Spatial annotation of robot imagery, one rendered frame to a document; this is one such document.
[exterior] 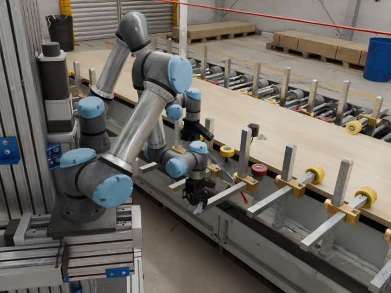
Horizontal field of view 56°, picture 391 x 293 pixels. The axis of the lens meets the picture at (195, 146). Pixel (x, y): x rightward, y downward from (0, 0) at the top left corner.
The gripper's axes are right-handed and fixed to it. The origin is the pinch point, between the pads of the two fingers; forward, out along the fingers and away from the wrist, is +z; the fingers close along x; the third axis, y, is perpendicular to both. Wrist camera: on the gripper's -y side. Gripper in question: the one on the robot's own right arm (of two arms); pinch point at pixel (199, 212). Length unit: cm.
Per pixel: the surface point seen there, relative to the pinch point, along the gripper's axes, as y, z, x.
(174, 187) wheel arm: -5.1, 0.5, -23.5
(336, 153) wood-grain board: -90, -7, 18
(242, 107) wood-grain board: -104, -7, -64
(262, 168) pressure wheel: -42.5, -7.6, 2.0
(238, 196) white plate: -31.3, 7.2, -3.1
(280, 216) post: -31.9, 5.4, 22.4
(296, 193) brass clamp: -31.2, -11.4, 28.8
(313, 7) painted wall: -776, -6, -408
